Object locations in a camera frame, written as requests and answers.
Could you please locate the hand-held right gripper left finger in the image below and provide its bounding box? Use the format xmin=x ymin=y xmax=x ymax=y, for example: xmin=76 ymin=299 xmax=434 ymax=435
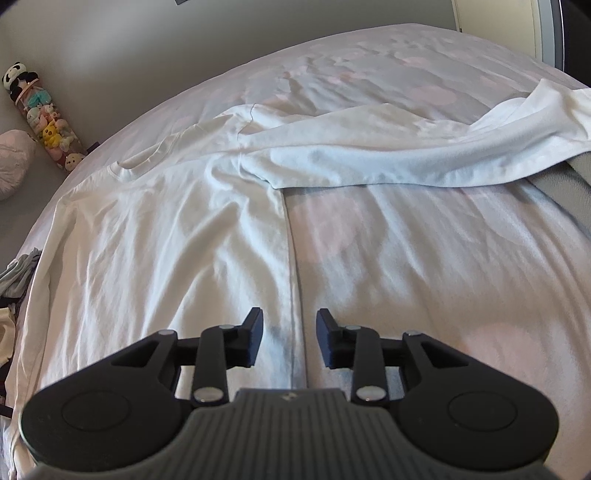
xmin=111 ymin=307 xmax=265 ymax=408

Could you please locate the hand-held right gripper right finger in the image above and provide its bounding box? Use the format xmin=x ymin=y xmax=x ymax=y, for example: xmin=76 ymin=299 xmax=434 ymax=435
xmin=315 ymin=308 xmax=472 ymax=408

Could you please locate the white t-shirt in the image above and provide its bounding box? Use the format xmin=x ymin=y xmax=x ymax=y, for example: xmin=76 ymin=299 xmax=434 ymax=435
xmin=11 ymin=78 xmax=591 ymax=480

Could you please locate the polka dot bed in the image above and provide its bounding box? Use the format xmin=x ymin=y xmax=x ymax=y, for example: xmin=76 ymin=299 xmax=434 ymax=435
xmin=0 ymin=23 xmax=591 ymax=480

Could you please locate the grey garment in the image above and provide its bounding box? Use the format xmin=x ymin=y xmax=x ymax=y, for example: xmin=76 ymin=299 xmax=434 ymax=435
xmin=0 ymin=248 xmax=43 ymax=299

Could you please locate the cream sweatshirt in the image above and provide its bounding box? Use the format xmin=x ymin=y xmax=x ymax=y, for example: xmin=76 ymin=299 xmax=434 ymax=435
xmin=0 ymin=307 xmax=17 ymax=366

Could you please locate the tube of plush toys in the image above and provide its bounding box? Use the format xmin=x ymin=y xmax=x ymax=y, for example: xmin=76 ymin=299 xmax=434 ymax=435
xmin=14 ymin=85 xmax=89 ymax=173

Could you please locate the panda plush toy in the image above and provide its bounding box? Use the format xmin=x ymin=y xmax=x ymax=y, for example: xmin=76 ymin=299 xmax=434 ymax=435
xmin=2 ymin=61 xmax=40 ymax=100

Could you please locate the white door frame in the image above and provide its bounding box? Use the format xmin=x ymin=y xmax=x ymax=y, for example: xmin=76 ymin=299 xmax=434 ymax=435
xmin=450 ymin=0 xmax=591 ymax=71

